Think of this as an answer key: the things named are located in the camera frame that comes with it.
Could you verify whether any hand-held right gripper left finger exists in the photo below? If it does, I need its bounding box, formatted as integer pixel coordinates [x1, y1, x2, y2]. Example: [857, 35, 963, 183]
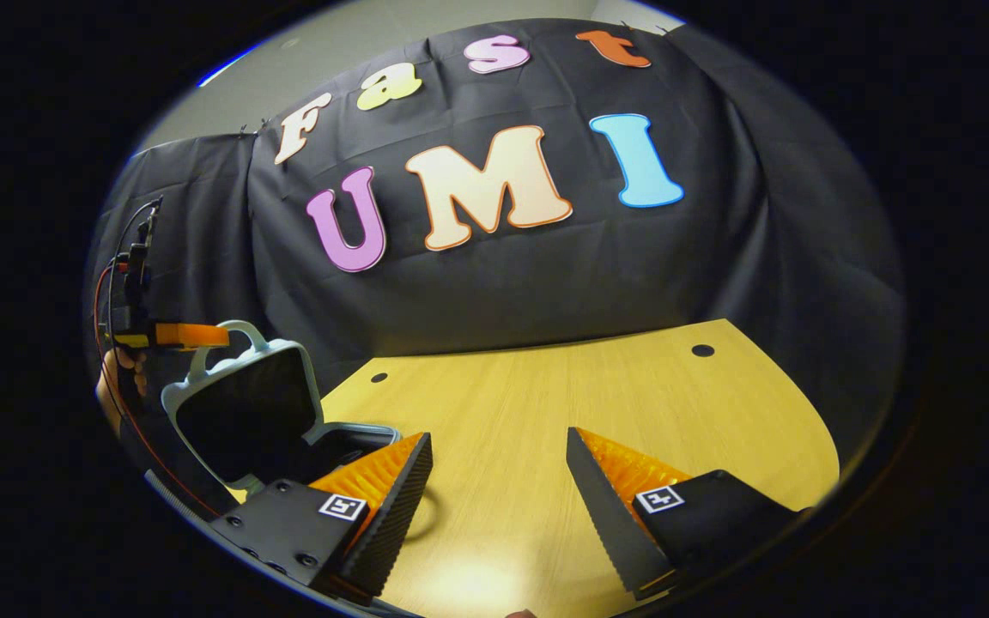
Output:
[209, 431, 435, 602]

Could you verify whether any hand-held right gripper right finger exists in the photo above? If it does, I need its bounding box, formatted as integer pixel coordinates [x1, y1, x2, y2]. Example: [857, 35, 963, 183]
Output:
[565, 426, 806, 602]

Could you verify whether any light blue suitcase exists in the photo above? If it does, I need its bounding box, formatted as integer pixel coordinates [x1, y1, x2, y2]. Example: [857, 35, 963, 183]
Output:
[160, 319, 441, 550]

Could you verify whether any black backdrop cloth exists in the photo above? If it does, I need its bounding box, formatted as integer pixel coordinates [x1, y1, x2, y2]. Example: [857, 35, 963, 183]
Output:
[82, 17, 907, 482]

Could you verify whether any red gripper cable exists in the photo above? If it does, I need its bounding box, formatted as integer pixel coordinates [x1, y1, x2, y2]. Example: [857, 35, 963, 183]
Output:
[93, 262, 222, 519]

